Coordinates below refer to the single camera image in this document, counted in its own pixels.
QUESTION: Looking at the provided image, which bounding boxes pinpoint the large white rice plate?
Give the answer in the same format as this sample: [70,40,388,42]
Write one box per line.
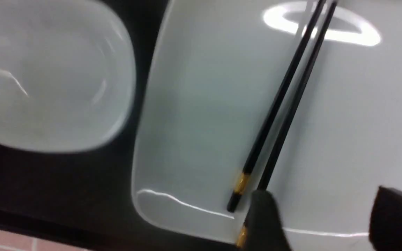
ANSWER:
[131,0,402,251]

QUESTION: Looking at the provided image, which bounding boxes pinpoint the small white bowl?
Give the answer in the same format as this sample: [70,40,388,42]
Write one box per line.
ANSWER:
[0,0,137,153]

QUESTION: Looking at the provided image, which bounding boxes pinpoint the black serving tray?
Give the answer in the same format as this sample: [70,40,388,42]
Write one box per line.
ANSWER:
[0,0,236,251]

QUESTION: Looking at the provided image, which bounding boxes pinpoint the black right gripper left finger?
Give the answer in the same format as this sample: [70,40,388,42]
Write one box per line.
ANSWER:
[244,190,292,251]

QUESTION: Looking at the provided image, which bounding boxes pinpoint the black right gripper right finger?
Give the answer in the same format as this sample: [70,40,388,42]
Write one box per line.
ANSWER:
[368,186,402,251]

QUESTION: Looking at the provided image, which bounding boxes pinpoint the black chopstick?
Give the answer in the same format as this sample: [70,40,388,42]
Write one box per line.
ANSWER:
[226,0,326,213]
[235,0,338,249]

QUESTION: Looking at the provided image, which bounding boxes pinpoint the pink checked tablecloth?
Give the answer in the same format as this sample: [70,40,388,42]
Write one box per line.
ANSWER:
[0,230,86,251]

